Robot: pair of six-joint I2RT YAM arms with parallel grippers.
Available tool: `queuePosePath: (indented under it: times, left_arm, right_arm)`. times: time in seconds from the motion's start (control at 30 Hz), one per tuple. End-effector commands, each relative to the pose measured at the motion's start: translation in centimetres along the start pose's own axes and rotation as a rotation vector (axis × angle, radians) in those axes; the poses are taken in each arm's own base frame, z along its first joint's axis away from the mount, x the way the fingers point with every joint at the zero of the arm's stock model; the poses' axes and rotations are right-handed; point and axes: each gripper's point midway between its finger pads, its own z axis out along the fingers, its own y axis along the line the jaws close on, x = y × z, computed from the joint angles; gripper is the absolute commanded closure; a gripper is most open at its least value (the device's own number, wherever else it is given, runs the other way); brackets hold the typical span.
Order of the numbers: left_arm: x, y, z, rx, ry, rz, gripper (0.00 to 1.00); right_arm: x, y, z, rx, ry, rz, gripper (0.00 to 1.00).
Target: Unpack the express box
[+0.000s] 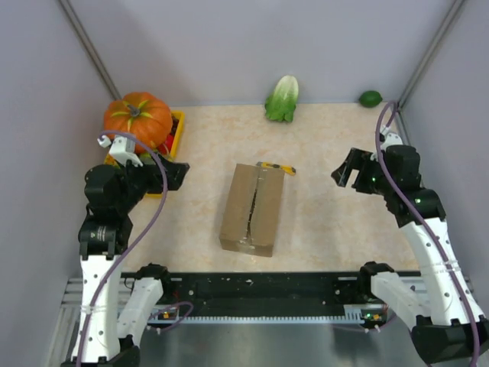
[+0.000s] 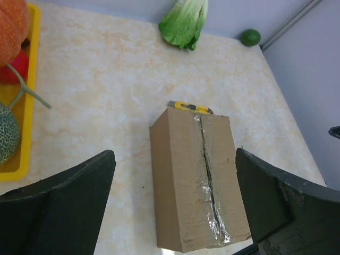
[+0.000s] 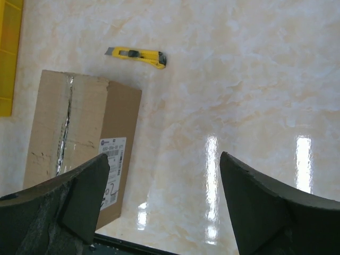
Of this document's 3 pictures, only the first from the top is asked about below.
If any green lime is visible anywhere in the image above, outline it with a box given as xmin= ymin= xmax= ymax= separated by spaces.
xmin=358 ymin=90 xmax=384 ymax=108

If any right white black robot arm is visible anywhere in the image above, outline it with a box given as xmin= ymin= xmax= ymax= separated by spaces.
xmin=332 ymin=145 xmax=488 ymax=366

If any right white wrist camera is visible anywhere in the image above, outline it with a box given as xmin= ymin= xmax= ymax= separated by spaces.
xmin=370 ymin=125 xmax=403 ymax=161

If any white cable duct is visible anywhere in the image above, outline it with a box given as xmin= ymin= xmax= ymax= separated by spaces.
xmin=147 ymin=305 xmax=390 ymax=326

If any brown cardboard express box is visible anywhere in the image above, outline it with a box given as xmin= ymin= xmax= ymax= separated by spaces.
xmin=219 ymin=164 xmax=285 ymax=258

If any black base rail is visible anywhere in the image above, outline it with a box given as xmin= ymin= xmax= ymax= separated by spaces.
xmin=154 ymin=271 xmax=394 ymax=318

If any red pepper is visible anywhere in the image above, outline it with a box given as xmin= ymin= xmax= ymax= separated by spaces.
xmin=157 ymin=134 xmax=174 ymax=155

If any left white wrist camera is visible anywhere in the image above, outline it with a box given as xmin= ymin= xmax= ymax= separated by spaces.
xmin=97 ymin=135 xmax=143 ymax=167

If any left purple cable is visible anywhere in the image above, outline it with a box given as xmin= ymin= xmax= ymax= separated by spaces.
xmin=74 ymin=129 xmax=194 ymax=367

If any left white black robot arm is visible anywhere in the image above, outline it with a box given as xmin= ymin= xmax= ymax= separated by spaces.
xmin=64 ymin=156 xmax=190 ymax=366

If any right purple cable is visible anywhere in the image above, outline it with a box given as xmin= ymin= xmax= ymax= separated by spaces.
xmin=330 ymin=100 xmax=481 ymax=367

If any purple cable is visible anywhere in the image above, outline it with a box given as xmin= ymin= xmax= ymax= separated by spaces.
xmin=330 ymin=100 xmax=481 ymax=367
xmin=74 ymin=129 xmax=194 ymax=367

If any yellow plastic tray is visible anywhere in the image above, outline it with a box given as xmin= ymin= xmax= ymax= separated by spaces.
xmin=104 ymin=110 xmax=186 ymax=198

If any green white cabbage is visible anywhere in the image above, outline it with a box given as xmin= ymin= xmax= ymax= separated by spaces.
xmin=264 ymin=75 xmax=299 ymax=122

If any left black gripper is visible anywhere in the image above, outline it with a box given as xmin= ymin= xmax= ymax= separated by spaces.
xmin=115 ymin=151 xmax=189 ymax=213

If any orange pumpkin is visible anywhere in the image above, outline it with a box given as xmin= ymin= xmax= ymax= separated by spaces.
xmin=103 ymin=92 xmax=173 ymax=149

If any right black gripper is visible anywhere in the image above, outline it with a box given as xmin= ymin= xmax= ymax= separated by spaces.
xmin=332 ymin=148 xmax=395 ymax=196

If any yellow utility knife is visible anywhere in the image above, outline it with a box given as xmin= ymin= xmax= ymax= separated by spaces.
xmin=257 ymin=161 xmax=296 ymax=176

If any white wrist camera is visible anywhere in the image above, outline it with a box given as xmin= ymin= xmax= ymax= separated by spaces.
xmin=370 ymin=125 xmax=403 ymax=161
xmin=97 ymin=135 xmax=143 ymax=167

